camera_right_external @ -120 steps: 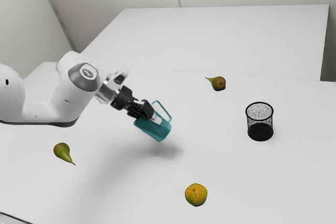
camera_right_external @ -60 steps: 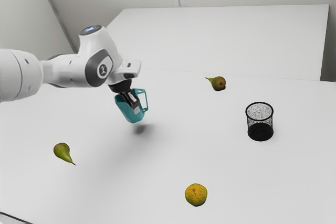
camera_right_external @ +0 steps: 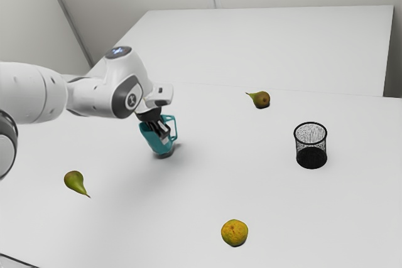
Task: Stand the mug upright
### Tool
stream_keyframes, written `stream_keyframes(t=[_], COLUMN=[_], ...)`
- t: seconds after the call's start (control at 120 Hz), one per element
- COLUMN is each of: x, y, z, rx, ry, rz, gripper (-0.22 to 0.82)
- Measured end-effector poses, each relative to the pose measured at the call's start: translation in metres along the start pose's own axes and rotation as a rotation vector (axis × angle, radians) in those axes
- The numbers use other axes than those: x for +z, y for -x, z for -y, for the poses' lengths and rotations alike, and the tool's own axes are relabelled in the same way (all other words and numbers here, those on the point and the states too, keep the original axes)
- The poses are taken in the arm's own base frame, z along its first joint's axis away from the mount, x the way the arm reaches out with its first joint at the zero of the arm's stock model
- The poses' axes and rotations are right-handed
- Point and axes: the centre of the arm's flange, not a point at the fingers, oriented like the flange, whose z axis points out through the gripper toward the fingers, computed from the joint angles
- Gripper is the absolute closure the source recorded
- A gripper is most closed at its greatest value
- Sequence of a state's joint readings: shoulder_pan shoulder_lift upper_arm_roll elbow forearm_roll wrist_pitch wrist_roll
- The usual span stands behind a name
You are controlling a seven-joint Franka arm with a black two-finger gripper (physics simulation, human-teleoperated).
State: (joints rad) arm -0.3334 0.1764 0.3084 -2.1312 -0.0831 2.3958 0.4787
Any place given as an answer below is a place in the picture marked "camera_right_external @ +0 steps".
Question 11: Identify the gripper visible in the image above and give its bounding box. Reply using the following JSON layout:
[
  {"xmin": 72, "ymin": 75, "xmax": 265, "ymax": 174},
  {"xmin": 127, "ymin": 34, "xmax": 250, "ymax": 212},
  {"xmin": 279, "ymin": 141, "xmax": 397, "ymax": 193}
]
[{"xmin": 135, "ymin": 106, "xmax": 171, "ymax": 146}]

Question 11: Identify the teal faceted mug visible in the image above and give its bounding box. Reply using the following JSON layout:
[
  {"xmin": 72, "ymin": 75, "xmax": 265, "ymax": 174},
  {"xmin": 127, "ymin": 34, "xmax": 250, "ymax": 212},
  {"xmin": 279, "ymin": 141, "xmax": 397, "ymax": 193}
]
[{"xmin": 139, "ymin": 114, "xmax": 179, "ymax": 156}]

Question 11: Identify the green pear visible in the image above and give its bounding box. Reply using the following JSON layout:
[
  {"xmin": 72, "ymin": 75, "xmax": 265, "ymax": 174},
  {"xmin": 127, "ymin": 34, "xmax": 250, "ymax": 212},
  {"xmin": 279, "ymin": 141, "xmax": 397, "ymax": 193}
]
[
  {"xmin": 63, "ymin": 170, "xmax": 92, "ymax": 199},
  {"xmin": 245, "ymin": 90, "xmax": 271, "ymax": 109}
]

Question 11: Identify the orange citrus fruit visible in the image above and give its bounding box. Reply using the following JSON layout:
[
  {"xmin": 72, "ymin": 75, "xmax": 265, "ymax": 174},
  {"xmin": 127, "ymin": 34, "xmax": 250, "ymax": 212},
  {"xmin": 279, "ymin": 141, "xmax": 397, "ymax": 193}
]
[{"xmin": 220, "ymin": 218, "xmax": 249, "ymax": 247}]

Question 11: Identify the black mesh pen holder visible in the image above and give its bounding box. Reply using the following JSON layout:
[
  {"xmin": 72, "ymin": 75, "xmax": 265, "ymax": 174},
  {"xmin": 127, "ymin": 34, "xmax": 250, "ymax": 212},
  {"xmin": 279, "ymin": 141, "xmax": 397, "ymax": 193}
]
[{"xmin": 293, "ymin": 121, "xmax": 329, "ymax": 170}]

